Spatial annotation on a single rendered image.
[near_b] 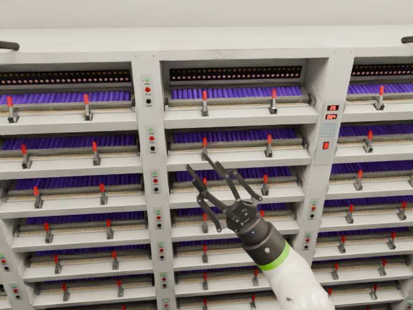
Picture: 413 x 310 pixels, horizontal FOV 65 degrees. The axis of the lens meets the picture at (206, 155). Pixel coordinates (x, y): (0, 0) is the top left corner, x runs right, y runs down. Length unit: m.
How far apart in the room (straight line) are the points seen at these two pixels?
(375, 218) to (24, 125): 1.59
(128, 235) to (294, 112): 0.91
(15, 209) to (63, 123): 0.46
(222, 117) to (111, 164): 0.48
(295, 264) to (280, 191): 0.71
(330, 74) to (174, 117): 0.60
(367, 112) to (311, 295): 0.88
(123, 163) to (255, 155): 0.54
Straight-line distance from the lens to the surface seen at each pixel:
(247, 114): 1.27
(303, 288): 0.75
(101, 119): 1.28
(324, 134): 1.39
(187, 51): 1.16
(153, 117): 1.23
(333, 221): 1.71
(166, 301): 1.84
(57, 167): 1.40
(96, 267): 1.73
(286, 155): 1.40
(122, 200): 1.45
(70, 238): 1.63
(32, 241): 1.69
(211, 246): 1.69
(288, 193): 1.50
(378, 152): 1.57
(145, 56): 1.17
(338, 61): 1.31
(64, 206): 1.50
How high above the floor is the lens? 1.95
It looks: 28 degrees down
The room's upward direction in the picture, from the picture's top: straight up
